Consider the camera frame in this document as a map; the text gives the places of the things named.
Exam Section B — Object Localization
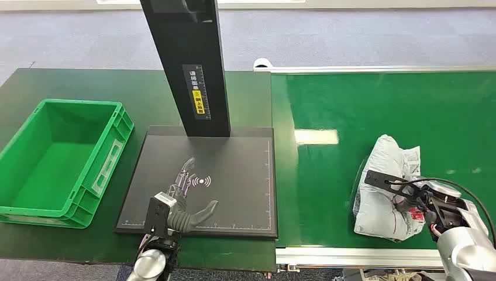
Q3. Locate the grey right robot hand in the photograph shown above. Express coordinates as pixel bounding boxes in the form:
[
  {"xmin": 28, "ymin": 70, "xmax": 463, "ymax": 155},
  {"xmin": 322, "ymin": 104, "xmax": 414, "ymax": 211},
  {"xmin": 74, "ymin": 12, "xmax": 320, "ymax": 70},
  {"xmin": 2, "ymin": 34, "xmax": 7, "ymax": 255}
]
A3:
[{"xmin": 391, "ymin": 184, "xmax": 428, "ymax": 218}]

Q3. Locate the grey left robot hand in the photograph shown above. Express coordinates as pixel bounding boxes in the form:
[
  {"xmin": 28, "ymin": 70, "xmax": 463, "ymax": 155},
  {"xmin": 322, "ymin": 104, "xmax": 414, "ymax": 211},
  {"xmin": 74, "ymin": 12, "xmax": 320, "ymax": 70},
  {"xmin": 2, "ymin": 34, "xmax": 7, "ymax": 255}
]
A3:
[{"xmin": 166, "ymin": 157, "xmax": 219, "ymax": 234}]

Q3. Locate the grey plastic mailer package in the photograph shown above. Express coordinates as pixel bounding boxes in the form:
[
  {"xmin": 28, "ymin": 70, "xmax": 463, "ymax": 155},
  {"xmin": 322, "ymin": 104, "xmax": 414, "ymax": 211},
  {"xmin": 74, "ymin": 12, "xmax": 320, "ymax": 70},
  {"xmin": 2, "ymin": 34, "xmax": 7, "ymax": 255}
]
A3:
[{"xmin": 352, "ymin": 134, "xmax": 427, "ymax": 242}]

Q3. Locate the black inbound scanner machine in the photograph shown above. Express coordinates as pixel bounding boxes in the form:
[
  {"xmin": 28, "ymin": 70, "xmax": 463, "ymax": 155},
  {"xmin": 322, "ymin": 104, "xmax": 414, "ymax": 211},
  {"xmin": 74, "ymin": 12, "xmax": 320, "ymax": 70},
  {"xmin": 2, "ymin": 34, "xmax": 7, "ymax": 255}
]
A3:
[{"xmin": 115, "ymin": 0, "xmax": 278, "ymax": 239}]

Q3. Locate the green conveyor belt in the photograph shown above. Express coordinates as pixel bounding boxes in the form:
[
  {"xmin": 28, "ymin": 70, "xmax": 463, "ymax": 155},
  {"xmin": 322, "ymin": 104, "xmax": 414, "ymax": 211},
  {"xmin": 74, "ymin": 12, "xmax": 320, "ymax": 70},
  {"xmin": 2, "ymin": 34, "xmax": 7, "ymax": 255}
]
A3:
[{"xmin": 270, "ymin": 71, "xmax": 496, "ymax": 251}]

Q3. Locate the clear label on crate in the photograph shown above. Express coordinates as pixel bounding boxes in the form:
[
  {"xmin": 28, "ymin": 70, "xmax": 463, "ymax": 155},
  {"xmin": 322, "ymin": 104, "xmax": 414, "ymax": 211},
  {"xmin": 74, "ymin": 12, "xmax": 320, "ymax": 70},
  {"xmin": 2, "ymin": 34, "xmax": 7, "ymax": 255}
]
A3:
[{"xmin": 91, "ymin": 138, "xmax": 125, "ymax": 196}]

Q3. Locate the black yellow column label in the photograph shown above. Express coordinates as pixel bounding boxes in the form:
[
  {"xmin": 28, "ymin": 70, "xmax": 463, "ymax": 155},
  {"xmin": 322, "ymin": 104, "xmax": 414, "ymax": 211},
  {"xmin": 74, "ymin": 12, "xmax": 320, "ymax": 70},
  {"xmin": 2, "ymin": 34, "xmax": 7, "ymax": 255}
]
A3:
[{"xmin": 182, "ymin": 64, "xmax": 212, "ymax": 121}]

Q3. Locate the green plastic crate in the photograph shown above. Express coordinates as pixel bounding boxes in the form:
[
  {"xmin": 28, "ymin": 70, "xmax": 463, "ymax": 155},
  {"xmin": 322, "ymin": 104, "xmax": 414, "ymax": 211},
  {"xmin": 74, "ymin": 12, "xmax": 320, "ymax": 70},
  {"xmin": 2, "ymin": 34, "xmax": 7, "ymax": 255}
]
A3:
[{"xmin": 0, "ymin": 98, "xmax": 135, "ymax": 229}]

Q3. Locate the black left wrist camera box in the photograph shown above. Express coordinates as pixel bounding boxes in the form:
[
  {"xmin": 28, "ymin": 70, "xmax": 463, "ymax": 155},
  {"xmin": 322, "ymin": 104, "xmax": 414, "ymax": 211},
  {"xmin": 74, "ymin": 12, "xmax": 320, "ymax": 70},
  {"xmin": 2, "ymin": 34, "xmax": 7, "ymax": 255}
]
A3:
[{"xmin": 143, "ymin": 193, "xmax": 177, "ymax": 238}]

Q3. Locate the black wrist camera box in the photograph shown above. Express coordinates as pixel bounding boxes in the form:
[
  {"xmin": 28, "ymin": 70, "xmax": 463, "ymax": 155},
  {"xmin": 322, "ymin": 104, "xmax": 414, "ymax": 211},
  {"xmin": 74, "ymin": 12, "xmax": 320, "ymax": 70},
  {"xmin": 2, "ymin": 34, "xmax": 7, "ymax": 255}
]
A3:
[
  {"xmin": 143, "ymin": 193, "xmax": 177, "ymax": 238},
  {"xmin": 363, "ymin": 170, "xmax": 424, "ymax": 199}
]

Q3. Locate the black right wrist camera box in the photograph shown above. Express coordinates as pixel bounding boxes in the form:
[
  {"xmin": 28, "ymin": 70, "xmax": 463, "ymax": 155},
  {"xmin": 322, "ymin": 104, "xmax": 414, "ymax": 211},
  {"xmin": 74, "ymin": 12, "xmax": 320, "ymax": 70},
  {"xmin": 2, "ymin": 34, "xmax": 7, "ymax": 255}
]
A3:
[{"xmin": 363, "ymin": 170, "xmax": 424, "ymax": 199}]

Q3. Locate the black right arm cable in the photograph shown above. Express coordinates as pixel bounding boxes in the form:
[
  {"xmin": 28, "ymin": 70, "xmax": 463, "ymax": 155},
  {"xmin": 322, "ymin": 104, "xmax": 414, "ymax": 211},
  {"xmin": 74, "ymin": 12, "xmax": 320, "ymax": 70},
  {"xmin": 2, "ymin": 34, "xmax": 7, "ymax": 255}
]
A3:
[{"xmin": 384, "ymin": 177, "xmax": 496, "ymax": 249}]

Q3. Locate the silver conveyor side rail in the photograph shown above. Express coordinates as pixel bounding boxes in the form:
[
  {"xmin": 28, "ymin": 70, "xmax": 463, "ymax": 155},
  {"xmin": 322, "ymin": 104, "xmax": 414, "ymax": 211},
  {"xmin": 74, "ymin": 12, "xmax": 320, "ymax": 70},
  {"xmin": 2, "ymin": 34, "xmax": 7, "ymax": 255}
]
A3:
[
  {"xmin": 275, "ymin": 246, "xmax": 445, "ymax": 269},
  {"xmin": 253, "ymin": 57, "xmax": 496, "ymax": 74}
]

